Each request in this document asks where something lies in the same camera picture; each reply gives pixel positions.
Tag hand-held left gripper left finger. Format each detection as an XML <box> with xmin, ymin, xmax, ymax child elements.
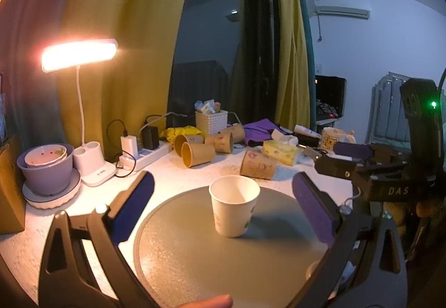
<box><xmin>38</xmin><ymin>170</ymin><xmax>161</xmax><ymax>308</ymax></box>

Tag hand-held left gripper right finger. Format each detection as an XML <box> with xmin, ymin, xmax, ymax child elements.
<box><xmin>286</xmin><ymin>172</ymin><xmax>408</xmax><ymax>308</ymax></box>

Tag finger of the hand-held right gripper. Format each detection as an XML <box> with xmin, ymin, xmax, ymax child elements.
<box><xmin>313</xmin><ymin>154</ymin><xmax>370</xmax><ymax>187</ymax></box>
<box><xmin>333</xmin><ymin>141</ymin><xmax>375</xmax><ymax>161</ymax></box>

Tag white paper cup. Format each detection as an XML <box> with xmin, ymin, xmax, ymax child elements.
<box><xmin>209</xmin><ymin>175</ymin><xmax>261</xmax><ymax>238</ymax></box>

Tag brown paper cup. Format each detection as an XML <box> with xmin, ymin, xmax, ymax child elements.
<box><xmin>228</xmin><ymin>123</ymin><xmax>245</xmax><ymax>144</ymax></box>
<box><xmin>181</xmin><ymin>142</ymin><xmax>217</xmax><ymax>168</ymax></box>
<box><xmin>204</xmin><ymin>130</ymin><xmax>233</xmax><ymax>155</ymax></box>
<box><xmin>240</xmin><ymin>150</ymin><xmax>278</xmax><ymax>180</ymax></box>
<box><xmin>174</xmin><ymin>134</ymin><xmax>206</xmax><ymax>157</ymax></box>

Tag white mug with yellow print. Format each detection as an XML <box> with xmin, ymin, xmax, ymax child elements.
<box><xmin>321</xmin><ymin>127</ymin><xmax>356</xmax><ymax>153</ymax></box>

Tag white tube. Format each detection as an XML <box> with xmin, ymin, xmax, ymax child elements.
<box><xmin>294</xmin><ymin>124</ymin><xmax>321</xmax><ymax>138</ymax></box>

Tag grey ribbed radiator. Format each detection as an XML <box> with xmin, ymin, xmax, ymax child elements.
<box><xmin>365</xmin><ymin>71</ymin><xmax>412</xmax><ymax>146</ymax></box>

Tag white power strip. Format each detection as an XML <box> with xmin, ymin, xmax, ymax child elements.
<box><xmin>118</xmin><ymin>141</ymin><xmax>173</xmax><ymax>171</ymax></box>

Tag yellow tissue box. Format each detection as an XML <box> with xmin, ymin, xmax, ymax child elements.
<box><xmin>263</xmin><ymin>129</ymin><xmax>297</xmax><ymax>167</ymax></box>

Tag white charger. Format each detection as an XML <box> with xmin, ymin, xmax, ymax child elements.
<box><xmin>121</xmin><ymin>136</ymin><xmax>139</xmax><ymax>160</ymax></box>

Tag black monitor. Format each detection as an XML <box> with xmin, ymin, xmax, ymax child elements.
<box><xmin>314</xmin><ymin>75</ymin><xmax>347</xmax><ymax>119</ymax></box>

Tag black power adapter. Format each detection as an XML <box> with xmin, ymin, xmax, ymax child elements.
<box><xmin>141</xmin><ymin>126</ymin><xmax>160</xmax><ymax>150</ymax></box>

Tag round grey mat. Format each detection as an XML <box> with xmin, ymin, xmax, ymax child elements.
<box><xmin>133</xmin><ymin>185</ymin><xmax>353</xmax><ymax>308</ymax></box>

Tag purple cloth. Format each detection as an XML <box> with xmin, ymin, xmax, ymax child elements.
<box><xmin>243</xmin><ymin>118</ymin><xmax>290</xmax><ymax>147</ymax></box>

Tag yellow cloth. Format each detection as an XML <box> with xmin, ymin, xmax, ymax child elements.
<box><xmin>164</xmin><ymin>125</ymin><xmax>206</xmax><ymax>146</ymax></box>

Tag purple bowl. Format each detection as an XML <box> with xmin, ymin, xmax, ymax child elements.
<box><xmin>17</xmin><ymin>144</ymin><xmax>74</xmax><ymax>196</ymax></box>

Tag teal curtain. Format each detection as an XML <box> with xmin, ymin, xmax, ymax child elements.
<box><xmin>290</xmin><ymin>0</ymin><xmax>317</xmax><ymax>131</ymax></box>

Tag pink inner bowl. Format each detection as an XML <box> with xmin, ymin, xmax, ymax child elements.
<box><xmin>25</xmin><ymin>144</ymin><xmax>67</xmax><ymax>168</ymax></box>

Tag white woven basket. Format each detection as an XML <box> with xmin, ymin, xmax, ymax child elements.
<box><xmin>195</xmin><ymin>109</ymin><xmax>229</xmax><ymax>136</ymax></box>

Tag narrow yellow curtain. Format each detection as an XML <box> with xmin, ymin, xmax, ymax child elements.
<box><xmin>270</xmin><ymin>0</ymin><xmax>311</xmax><ymax>132</ymax></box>

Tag brown cardboard box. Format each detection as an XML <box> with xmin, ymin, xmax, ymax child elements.
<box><xmin>0</xmin><ymin>134</ymin><xmax>27</xmax><ymax>235</ymax></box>

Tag white air conditioner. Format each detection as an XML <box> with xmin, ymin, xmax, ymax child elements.
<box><xmin>307</xmin><ymin>0</ymin><xmax>370</xmax><ymax>20</ymax></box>

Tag wide yellow curtain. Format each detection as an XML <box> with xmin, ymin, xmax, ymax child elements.
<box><xmin>0</xmin><ymin>0</ymin><xmax>199</xmax><ymax>169</ymax></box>

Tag white desk lamp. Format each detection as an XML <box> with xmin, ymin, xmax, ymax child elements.
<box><xmin>41</xmin><ymin>38</ymin><xmax>118</xmax><ymax>187</ymax></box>

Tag white cable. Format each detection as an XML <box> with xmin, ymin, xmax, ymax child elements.
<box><xmin>339</xmin><ymin>186</ymin><xmax>362</xmax><ymax>213</ymax></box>

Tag white round base plate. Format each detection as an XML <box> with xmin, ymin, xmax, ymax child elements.
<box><xmin>23</xmin><ymin>168</ymin><xmax>81</xmax><ymax>208</ymax></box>

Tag black cable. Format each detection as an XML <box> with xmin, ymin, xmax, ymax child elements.
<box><xmin>106</xmin><ymin>119</ymin><xmax>140</xmax><ymax>178</ymax></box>

